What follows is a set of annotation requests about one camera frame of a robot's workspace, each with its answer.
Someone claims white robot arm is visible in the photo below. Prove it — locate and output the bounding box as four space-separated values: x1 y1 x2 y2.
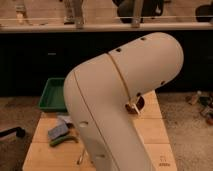
63 32 184 171

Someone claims green plastic tray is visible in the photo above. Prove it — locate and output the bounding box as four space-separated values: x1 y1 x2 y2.
39 78 67 112

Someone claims blue sponge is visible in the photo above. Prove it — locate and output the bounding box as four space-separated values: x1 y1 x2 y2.
48 123 69 140

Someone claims green bean pod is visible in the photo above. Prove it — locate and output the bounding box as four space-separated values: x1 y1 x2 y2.
49 135 78 147

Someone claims black chair base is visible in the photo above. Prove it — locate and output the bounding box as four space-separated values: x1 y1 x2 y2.
0 127 26 138

